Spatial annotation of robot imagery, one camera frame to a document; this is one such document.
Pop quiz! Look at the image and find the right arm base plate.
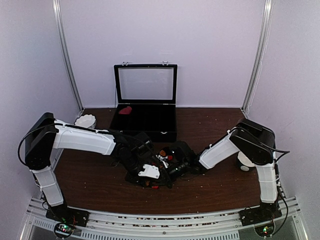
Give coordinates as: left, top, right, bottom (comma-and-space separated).
239, 206, 282, 226

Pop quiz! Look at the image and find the black red orange argyle sock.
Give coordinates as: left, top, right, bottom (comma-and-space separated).
142, 147, 174, 189

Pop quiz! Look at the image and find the left aluminium frame post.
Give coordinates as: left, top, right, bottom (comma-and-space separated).
52, 0, 85, 113

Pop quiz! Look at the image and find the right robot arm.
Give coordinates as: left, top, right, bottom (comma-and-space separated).
165, 118, 289, 221

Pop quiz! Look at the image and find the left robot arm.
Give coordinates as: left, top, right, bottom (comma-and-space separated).
17, 112, 173, 222

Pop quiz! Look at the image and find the aluminium frame post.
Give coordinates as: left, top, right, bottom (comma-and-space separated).
241, 0, 274, 118
52, 0, 85, 113

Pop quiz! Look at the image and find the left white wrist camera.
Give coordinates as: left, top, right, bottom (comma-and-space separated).
138, 164, 160, 179

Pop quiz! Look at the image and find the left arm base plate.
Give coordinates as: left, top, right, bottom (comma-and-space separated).
45, 207, 90, 227

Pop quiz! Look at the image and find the front aluminium rail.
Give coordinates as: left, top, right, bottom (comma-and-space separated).
18, 197, 310, 240

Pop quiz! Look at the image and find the right aluminium frame post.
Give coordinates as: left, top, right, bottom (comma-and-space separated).
241, 0, 274, 118

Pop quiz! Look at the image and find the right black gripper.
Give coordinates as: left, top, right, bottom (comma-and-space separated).
151, 160, 190, 188

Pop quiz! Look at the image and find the black display box with lid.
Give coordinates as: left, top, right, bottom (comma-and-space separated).
109, 63, 178, 143

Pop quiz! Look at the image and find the white and navy bowl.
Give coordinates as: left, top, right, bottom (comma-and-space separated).
236, 151, 255, 172

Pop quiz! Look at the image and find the maroon purple striped sock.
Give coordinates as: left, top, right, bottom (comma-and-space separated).
118, 106, 132, 115

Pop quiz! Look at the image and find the white fluted bowl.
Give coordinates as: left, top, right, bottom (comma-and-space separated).
74, 114, 97, 129

